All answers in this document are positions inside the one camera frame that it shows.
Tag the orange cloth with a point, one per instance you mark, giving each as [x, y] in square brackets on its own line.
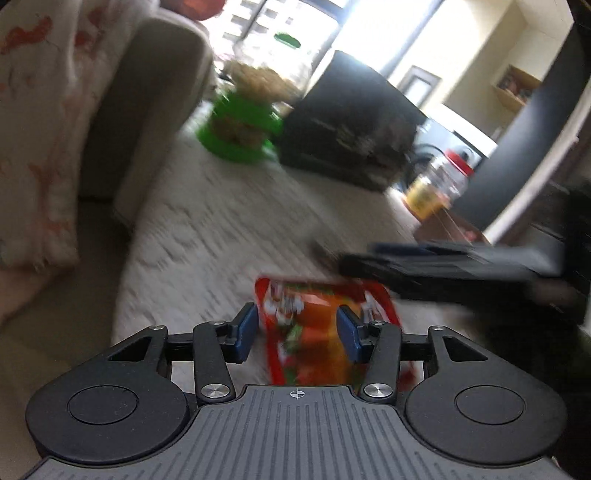
[198, 8]

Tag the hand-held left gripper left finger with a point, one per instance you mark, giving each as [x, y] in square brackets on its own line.
[244, 337]

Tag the black printed box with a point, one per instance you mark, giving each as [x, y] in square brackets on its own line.
[341, 124]

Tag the floral blanket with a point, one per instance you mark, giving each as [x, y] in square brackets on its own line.
[41, 138]

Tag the clear jar with red lid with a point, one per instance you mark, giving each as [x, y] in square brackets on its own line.
[438, 184]

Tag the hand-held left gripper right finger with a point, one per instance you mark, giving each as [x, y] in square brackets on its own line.
[348, 337]

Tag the window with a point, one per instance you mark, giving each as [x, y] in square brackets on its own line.
[332, 23]

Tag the grey sofa armrest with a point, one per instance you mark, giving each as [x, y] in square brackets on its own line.
[147, 115]

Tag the wooden wall shelf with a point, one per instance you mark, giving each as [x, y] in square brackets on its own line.
[517, 87]

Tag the green jar of yellow snacks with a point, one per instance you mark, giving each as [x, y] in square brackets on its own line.
[244, 134]

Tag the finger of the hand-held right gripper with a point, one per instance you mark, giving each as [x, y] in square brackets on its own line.
[415, 277]
[485, 258]

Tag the red orange snack packet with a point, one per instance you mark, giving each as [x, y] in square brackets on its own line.
[304, 318]

